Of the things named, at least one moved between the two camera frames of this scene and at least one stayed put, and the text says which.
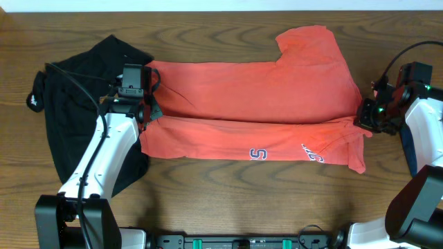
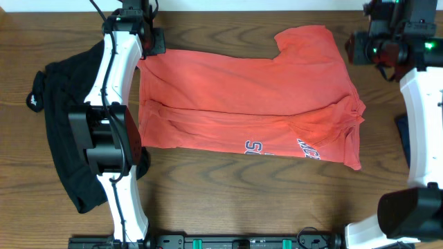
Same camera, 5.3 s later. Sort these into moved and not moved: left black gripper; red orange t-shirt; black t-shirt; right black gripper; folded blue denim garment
Moved: red orange t-shirt; right black gripper; left black gripper
Not moved: black t-shirt; folded blue denim garment
